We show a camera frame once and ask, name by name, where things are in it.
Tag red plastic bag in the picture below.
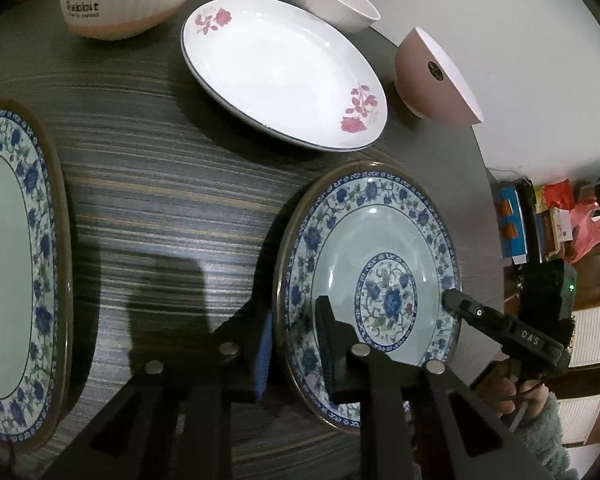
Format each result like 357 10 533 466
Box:
535 179 600 264

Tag pink bowl white inside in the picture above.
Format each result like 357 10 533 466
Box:
394 26 484 127

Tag oval blue floral platter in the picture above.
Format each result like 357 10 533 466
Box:
0 99 73 453

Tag fuzzy grey green sleeve forearm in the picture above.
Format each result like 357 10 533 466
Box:
515 387 579 480

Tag white plate pink roses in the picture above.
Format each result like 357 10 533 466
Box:
181 0 388 152

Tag blue box on shelf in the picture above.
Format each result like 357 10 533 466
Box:
495 185 528 264

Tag right hand holding gripper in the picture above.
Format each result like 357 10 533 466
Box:
474 361 550 420

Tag round blue floral plate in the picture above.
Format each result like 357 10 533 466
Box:
273 160 462 434

